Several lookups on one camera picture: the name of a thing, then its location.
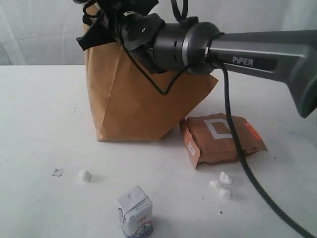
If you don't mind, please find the white pebble left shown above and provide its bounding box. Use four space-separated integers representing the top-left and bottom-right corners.
210 179 222 189

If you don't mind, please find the white pebble lower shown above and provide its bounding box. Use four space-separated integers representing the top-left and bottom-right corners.
219 188 231 200

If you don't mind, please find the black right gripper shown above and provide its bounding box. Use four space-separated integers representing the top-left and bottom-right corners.
76 0 166 73

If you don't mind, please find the small white milk carton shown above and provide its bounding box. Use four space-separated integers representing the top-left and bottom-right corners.
116 185 153 238

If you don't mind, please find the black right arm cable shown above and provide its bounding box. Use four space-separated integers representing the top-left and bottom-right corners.
116 0 315 238

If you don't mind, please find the brown paper shopping bag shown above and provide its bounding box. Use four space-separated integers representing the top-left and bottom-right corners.
83 4 219 142

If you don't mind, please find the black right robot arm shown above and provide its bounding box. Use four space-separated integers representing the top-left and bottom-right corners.
77 0 317 118

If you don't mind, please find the brown coffee pouch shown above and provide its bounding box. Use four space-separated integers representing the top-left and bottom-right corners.
179 113 267 169

